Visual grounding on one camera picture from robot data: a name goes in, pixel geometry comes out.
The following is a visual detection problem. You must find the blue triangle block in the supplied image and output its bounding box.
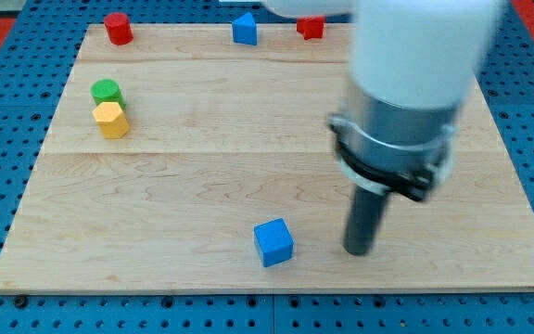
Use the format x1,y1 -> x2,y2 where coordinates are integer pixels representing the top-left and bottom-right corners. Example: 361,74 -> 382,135
232,12 -> 258,45

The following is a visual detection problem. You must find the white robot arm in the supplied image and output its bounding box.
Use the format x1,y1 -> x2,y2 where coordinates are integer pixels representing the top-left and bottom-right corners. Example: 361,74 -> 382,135
264,0 -> 505,203

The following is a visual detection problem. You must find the red cylinder block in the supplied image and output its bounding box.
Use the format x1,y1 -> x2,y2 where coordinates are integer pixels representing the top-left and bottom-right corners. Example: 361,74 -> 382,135
104,12 -> 134,45

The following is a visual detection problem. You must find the blue cube block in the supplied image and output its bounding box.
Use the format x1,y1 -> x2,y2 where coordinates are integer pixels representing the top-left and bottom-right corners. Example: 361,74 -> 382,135
253,218 -> 294,267

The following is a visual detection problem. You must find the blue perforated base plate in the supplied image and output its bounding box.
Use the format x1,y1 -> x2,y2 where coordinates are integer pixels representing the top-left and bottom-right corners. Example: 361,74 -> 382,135
0,1 -> 534,333

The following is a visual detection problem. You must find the wooden board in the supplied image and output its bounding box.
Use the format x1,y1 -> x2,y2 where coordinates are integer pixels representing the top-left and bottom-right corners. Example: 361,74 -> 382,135
0,24 -> 534,295

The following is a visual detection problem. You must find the green cylinder block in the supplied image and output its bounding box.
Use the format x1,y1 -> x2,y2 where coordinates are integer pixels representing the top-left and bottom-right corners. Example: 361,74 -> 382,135
90,79 -> 126,109

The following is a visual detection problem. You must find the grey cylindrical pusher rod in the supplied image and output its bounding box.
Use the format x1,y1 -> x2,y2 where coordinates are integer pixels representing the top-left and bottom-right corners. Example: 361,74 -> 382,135
343,187 -> 388,256

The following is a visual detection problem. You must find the red star block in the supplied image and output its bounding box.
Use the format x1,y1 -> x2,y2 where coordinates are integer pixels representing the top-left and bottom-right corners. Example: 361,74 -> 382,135
296,16 -> 325,40

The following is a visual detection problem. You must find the yellow hexagon block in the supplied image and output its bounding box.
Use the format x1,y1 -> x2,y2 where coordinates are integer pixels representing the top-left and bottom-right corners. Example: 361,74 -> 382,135
92,102 -> 130,139

